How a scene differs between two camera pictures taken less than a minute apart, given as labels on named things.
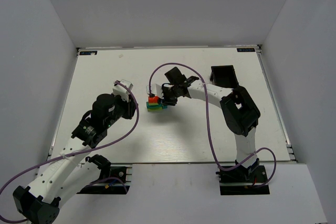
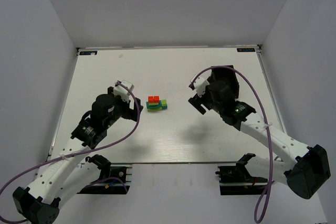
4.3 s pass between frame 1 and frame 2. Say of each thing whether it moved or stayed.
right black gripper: moved
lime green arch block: stayed
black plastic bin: stayed
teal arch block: stayed
